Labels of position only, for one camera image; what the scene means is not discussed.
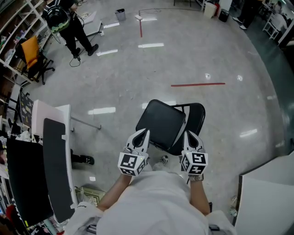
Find person's left forearm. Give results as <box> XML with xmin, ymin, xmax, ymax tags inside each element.
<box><xmin>96</xmin><ymin>173</ymin><xmax>134</xmax><ymax>212</ymax></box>

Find person's grey trousers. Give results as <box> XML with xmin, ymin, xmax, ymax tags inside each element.
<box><xmin>150</xmin><ymin>162</ymin><xmax>186</xmax><ymax>179</ymax></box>

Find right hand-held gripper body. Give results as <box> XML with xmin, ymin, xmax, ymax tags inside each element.
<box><xmin>180</xmin><ymin>146</ymin><xmax>209</xmax><ymax>177</ymax></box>

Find pale green carton box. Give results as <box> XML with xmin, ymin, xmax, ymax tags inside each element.
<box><xmin>74</xmin><ymin>185</ymin><xmax>107</xmax><ymax>207</ymax></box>

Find silver wristwatch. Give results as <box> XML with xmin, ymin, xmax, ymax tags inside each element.
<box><xmin>187</xmin><ymin>173</ymin><xmax>204</xmax><ymax>182</ymax></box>

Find black floor cable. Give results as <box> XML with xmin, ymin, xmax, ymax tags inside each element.
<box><xmin>68</xmin><ymin>53</ymin><xmax>81</xmax><ymax>68</ymax></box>

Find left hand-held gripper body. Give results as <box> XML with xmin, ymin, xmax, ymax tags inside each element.
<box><xmin>117</xmin><ymin>146</ymin><xmax>150</xmax><ymax>177</ymax></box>

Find black computer monitor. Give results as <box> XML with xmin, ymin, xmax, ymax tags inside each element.
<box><xmin>5</xmin><ymin>137</ymin><xmax>55</xmax><ymax>227</ymax></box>

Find small patterned cloth bundle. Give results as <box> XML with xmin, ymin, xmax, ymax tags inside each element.
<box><xmin>229</xmin><ymin>195</ymin><xmax>239</xmax><ymax>217</ymax></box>

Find person's right forearm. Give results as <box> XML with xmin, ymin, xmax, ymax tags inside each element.
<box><xmin>187</xmin><ymin>175</ymin><xmax>211</xmax><ymax>216</ymax></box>

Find white wall shelving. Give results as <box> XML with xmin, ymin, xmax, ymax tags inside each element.
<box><xmin>0</xmin><ymin>0</ymin><xmax>54</xmax><ymax>86</ymax></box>

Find white square bin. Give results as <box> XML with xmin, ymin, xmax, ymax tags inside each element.
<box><xmin>204</xmin><ymin>1</ymin><xmax>218</xmax><ymax>19</ymax></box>

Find long white office desk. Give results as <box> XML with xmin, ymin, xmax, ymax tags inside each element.
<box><xmin>4</xmin><ymin>104</ymin><xmax>102</xmax><ymax>230</ymax></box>

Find orange office chair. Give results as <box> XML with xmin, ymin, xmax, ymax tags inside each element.
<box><xmin>14</xmin><ymin>35</ymin><xmax>56</xmax><ymax>86</ymax></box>

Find black folding chair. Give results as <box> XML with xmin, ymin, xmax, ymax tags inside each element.
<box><xmin>135</xmin><ymin>99</ymin><xmax>206</xmax><ymax>157</ymax></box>

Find person's white t-shirt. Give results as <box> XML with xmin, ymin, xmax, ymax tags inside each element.
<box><xmin>65</xmin><ymin>171</ymin><xmax>237</xmax><ymax>235</ymax></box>

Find black board yellow marks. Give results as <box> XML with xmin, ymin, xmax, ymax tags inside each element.
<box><xmin>19</xmin><ymin>91</ymin><xmax>34</xmax><ymax>127</ymax></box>

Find white low table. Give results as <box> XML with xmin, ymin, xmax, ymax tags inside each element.
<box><xmin>78</xmin><ymin>10</ymin><xmax>103</xmax><ymax>38</ymax></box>

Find black waste bin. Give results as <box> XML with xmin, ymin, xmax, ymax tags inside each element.
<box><xmin>218</xmin><ymin>8</ymin><xmax>230</xmax><ymax>23</ymax></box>

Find black green backpack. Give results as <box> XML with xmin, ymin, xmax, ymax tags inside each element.
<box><xmin>45</xmin><ymin>5</ymin><xmax>70</xmax><ymax>33</ymax></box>

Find dark grey desk divider panel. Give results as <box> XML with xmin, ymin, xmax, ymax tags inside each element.
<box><xmin>43</xmin><ymin>117</ymin><xmax>76</xmax><ymax>224</ymax></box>

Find grey waste bin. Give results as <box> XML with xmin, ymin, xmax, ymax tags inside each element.
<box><xmin>114</xmin><ymin>8</ymin><xmax>126</xmax><ymax>22</ymax></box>

